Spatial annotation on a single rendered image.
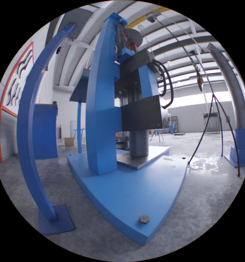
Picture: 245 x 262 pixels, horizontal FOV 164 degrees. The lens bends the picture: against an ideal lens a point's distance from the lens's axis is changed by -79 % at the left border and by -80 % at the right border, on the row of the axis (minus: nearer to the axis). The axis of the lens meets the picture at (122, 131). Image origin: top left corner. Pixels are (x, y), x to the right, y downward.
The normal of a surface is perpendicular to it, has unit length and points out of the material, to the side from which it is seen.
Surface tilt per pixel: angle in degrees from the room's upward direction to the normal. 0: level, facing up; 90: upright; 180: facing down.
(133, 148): 90
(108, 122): 90
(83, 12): 180
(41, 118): 90
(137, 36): 180
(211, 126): 90
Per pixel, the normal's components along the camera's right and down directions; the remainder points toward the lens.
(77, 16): 0.04, 1.00
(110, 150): 0.69, -0.04
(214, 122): -0.79, 0.02
